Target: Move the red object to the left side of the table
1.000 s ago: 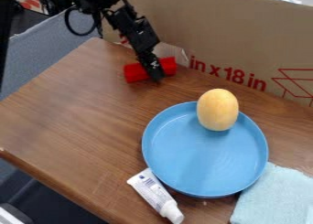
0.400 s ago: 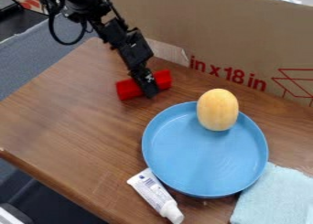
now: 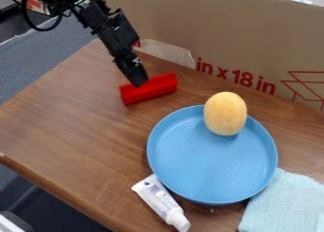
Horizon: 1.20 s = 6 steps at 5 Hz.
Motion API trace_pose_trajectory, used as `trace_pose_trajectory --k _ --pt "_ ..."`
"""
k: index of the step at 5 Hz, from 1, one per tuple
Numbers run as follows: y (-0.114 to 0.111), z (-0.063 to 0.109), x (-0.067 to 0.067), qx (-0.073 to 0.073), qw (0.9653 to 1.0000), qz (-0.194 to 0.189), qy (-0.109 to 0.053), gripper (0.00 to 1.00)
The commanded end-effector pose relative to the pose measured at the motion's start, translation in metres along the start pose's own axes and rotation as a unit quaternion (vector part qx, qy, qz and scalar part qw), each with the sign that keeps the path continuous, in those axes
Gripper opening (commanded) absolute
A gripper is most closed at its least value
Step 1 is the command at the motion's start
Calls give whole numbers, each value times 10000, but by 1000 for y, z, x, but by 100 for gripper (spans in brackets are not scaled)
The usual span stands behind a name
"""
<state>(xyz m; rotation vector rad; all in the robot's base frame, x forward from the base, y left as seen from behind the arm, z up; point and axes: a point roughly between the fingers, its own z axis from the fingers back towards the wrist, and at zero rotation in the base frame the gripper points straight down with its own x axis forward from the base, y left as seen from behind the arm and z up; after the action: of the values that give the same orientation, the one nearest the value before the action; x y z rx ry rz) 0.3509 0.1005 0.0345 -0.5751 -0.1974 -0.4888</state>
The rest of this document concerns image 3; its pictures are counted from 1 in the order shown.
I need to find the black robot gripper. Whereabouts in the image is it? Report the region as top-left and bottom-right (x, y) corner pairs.
(94, 10), (148, 87)

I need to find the red rectangular block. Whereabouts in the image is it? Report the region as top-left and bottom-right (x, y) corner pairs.
(119, 72), (177, 105)

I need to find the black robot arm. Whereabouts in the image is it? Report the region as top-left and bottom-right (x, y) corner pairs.
(19, 0), (148, 87)

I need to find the grey fabric panel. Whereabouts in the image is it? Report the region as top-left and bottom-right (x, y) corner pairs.
(0, 16), (96, 103)

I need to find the yellow potato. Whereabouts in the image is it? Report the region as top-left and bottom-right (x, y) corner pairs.
(203, 92), (246, 135)

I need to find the blue round plate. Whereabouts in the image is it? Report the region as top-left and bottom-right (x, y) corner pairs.
(147, 105), (278, 205)

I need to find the white cream tube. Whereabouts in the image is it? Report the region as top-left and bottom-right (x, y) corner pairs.
(131, 174), (191, 232)

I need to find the light blue towel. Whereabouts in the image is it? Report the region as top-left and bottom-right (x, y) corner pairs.
(238, 169), (324, 232)

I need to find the cardboard box wall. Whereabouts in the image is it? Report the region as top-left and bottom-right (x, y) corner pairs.
(105, 0), (324, 111)

